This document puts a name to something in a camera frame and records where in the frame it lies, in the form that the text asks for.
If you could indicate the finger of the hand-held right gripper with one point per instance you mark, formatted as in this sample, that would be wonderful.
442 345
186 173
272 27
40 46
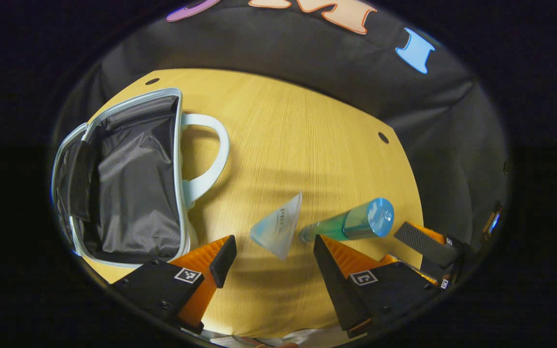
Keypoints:
423 244
433 270

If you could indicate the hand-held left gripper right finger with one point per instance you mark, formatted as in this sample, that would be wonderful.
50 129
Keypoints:
331 280

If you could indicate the black backdrop cloth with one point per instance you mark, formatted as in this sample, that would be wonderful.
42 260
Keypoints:
283 48

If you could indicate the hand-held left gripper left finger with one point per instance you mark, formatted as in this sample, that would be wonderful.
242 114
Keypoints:
224 261

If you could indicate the green bottle with blue cap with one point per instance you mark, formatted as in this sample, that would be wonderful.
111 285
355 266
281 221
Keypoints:
356 222

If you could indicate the white and blue tube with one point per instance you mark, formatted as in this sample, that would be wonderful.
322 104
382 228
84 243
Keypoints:
278 227

